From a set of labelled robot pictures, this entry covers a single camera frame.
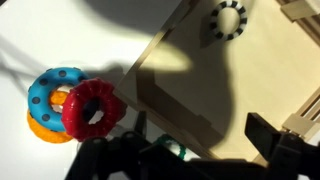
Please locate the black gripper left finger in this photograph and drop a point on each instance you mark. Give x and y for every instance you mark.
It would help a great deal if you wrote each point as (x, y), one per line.
(140, 125)

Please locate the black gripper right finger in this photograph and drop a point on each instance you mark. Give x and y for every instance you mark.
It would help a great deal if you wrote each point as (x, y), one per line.
(261, 134)

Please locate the wooden square tray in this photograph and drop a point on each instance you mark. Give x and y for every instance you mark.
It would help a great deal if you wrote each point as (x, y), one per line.
(215, 61)

